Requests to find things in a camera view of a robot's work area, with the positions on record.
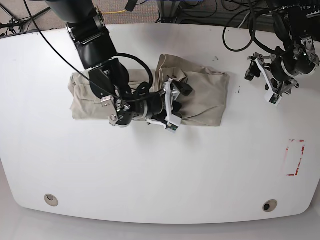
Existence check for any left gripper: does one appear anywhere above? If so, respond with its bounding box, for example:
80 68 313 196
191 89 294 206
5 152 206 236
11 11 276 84
244 51 301 97

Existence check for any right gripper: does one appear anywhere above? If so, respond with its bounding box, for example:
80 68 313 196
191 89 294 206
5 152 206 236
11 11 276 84
144 77 193 129

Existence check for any beige T-shirt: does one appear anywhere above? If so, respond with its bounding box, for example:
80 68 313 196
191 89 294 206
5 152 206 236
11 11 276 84
68 54 230 127

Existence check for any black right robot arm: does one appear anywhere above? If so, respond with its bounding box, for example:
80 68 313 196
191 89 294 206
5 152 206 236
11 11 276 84
46 0 193 132

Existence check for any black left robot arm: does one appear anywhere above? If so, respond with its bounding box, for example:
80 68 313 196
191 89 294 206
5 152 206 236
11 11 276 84
244 0 320 96

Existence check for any red tape rectangle marking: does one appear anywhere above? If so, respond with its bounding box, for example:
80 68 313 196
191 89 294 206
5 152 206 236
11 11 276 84
283 139 306 177

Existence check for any white power strip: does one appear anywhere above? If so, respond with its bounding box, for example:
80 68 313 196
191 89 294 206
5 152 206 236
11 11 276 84
306 4 320 18

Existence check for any black tripod stand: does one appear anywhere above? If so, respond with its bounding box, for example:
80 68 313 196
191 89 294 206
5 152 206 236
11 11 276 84
0 0 50 38

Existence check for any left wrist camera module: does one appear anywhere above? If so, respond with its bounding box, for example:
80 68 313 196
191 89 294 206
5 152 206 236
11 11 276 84
264 89 283 107

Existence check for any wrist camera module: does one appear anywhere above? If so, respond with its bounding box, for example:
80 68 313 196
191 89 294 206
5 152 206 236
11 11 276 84
165 115 182 133
264 89 283 107

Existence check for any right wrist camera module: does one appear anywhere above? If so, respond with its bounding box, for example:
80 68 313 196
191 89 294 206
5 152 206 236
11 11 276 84
165 115 182 133

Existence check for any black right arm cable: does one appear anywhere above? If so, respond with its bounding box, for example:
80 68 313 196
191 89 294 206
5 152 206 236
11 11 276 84
23 0 154 102

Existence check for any white cable on floor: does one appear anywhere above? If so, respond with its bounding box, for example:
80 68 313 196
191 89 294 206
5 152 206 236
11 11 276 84
237 11 251 29

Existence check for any yellow cable on floor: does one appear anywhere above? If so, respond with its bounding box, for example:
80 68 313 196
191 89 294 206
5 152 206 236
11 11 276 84
103 8 127 15

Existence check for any right table cable grommet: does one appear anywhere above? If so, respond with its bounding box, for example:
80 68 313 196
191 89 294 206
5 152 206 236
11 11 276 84
262 199 278 213

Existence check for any table cable grommet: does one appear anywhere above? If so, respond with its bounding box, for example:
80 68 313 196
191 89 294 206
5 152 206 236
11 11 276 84
44 194 59 207
262 199 278 213

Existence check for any left table cable grommet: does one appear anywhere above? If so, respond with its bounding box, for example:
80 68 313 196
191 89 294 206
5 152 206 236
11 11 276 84
44 194 59 207

